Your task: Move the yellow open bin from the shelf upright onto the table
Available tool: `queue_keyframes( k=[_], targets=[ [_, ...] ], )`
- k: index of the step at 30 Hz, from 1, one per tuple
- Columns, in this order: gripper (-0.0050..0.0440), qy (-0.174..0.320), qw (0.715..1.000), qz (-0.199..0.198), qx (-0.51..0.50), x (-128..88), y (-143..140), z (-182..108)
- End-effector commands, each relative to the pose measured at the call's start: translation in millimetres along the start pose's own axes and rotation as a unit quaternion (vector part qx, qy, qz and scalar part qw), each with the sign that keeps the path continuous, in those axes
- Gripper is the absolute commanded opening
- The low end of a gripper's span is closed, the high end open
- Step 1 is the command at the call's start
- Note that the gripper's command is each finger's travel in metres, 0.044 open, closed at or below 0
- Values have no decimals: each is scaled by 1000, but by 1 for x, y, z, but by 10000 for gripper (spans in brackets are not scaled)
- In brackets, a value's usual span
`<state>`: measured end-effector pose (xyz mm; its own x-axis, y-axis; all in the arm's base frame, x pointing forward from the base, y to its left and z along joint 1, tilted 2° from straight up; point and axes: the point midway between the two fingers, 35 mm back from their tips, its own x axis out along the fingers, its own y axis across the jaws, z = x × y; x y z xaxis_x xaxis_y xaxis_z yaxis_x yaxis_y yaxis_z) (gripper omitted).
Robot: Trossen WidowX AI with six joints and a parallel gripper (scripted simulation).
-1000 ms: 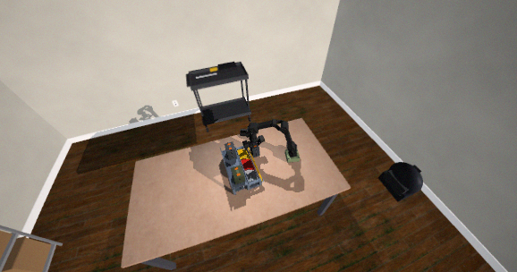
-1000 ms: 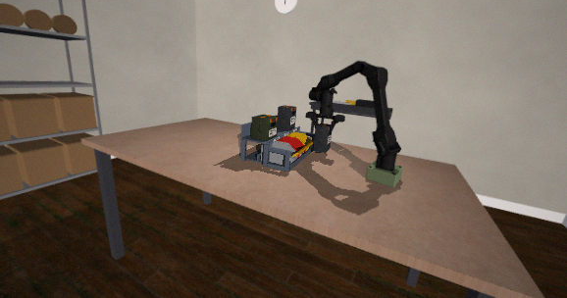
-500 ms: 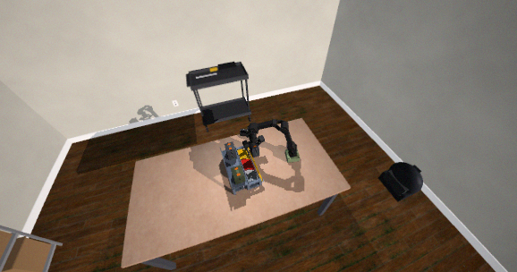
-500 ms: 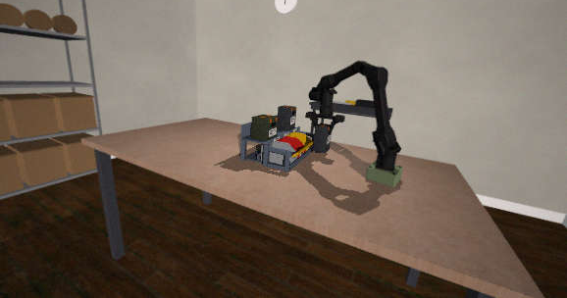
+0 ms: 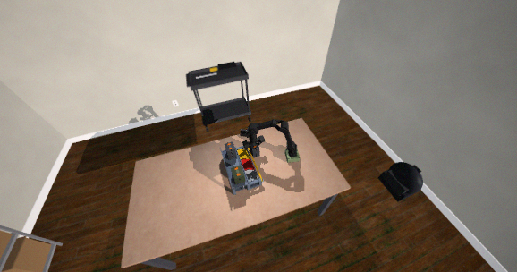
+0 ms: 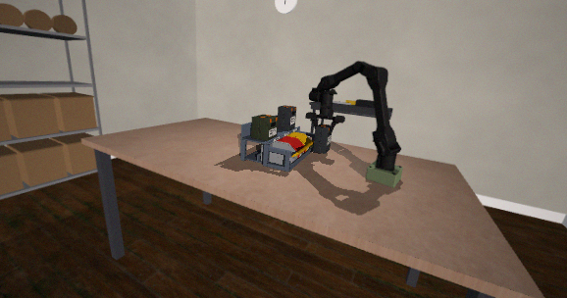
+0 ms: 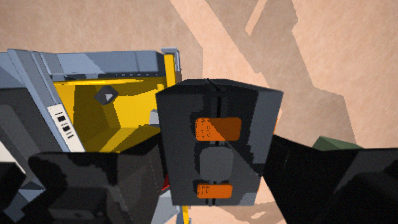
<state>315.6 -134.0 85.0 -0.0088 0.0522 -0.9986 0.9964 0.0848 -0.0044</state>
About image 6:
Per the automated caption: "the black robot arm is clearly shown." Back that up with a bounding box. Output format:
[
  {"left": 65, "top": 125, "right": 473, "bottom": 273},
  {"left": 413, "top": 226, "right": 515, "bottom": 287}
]
[{"left": 309, "top": 61, "right": 401, "bottom": 172}]

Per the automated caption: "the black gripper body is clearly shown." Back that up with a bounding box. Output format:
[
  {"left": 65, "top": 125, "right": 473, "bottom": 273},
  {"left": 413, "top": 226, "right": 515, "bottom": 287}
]
[{"left": 305, "top": 103, "right": 345, "bottom": 123}]

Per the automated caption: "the red open bin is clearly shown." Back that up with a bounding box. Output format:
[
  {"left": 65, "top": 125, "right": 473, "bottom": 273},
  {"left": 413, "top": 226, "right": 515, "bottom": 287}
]
[{"left": 277, "top": 136, "right": 306, "bottom": 159}]

